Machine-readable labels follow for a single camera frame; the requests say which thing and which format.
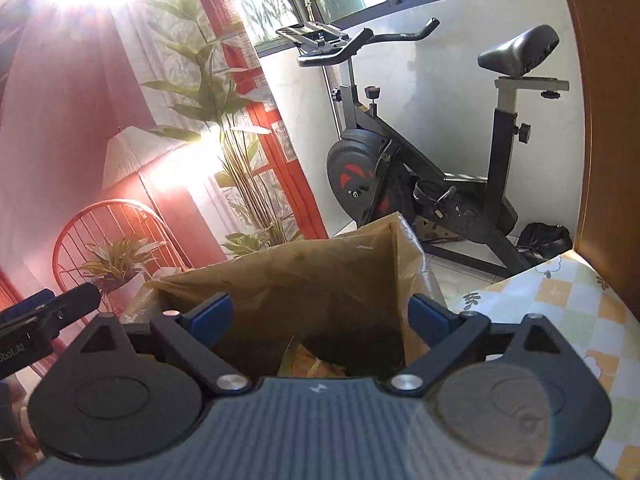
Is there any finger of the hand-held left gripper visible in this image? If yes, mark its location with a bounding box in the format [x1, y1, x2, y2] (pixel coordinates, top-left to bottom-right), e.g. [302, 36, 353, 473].
[0, 287, 56, 326]
[47, 282, 102, 328]

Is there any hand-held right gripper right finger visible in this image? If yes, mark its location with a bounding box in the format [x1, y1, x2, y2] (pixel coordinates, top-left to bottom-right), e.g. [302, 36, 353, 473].
[390, 294, 581, 396]

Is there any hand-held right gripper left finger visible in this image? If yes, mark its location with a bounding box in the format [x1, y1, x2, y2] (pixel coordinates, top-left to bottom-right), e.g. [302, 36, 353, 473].
[65, 292, 251, 396]

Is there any cardboard box with plastic liner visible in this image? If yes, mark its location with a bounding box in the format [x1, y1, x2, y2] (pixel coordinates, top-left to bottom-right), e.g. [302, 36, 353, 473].
[122, 212, 448, 378]

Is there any orange snack packet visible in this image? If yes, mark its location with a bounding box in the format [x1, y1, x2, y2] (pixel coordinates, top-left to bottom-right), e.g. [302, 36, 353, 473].
[277, 340, 351, 378]

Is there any person's left hand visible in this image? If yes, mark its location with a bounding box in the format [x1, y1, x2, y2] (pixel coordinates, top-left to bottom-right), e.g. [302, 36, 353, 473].
[0, 382, 43, 466]

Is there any black bag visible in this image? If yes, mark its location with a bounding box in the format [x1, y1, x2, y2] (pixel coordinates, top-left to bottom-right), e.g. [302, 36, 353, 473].
[515, 222, 573, 261]

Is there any checkered flower tablecloth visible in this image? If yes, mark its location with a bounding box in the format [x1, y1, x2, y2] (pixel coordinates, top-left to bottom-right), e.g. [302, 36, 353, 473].
[445, 250, 640, 480]

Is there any black exercise bike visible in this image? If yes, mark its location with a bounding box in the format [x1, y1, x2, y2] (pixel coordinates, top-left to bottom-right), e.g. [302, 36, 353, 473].
[276, 17, 571, 281]

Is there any brown wooden door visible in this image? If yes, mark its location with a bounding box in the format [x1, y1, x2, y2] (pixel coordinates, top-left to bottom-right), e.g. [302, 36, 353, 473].
[555, 0, 640, 291]

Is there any printed wall backdrop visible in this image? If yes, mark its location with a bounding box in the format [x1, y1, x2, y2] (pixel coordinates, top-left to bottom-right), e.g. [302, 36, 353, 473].
[0, 0, 331, 376]

